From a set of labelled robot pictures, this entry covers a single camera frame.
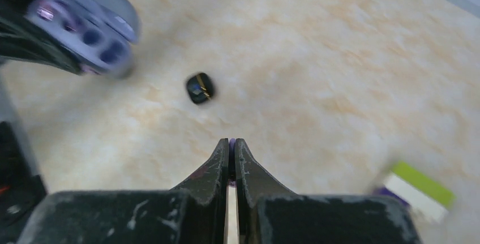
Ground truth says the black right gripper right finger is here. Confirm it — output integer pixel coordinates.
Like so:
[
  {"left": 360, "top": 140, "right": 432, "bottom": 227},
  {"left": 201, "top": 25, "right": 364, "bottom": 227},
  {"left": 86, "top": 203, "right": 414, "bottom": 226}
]
[{"left": 234, "top": 138, "right": 294, "bottom": 243}]

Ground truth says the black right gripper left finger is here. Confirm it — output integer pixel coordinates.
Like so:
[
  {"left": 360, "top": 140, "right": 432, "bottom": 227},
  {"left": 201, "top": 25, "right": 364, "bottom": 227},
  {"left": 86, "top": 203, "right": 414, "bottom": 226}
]
[{"left": 169, "top": 138, "right": 229, "bottom": 243}]

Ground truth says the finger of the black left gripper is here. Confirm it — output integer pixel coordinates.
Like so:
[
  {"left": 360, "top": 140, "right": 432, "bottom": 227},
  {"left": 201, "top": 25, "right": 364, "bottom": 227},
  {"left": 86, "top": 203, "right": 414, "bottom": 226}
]
[{"left": 1, "top": 0, "right": 82, "bottom": 75}]

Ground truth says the purple earbud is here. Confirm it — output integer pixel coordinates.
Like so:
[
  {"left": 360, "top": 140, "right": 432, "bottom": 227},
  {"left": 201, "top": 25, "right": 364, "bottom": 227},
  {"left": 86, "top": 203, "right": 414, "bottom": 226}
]
[{"left": 228, "top": 138, "right": 236, "bottom": 187}]

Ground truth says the grey purple charging case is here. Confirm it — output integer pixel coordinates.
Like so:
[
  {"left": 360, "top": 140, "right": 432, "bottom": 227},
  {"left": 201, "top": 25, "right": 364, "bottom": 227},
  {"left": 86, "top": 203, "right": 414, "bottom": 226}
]
[{"left": 25, "top": 0, "right": 141, "bottom": 78}]

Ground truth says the glossy black charging case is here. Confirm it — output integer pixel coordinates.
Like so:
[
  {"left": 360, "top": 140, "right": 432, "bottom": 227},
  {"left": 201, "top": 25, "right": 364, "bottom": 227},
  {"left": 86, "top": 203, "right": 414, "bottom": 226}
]
[{"left": 186, "top": 72, "right": 216, "bottom": 105}]

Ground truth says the green white purple toy block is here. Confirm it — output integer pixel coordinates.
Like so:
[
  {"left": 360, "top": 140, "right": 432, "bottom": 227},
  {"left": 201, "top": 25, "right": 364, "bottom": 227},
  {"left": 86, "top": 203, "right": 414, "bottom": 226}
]
[{"left": 371, "top": 161, "right": 456, "bottom": 224}]

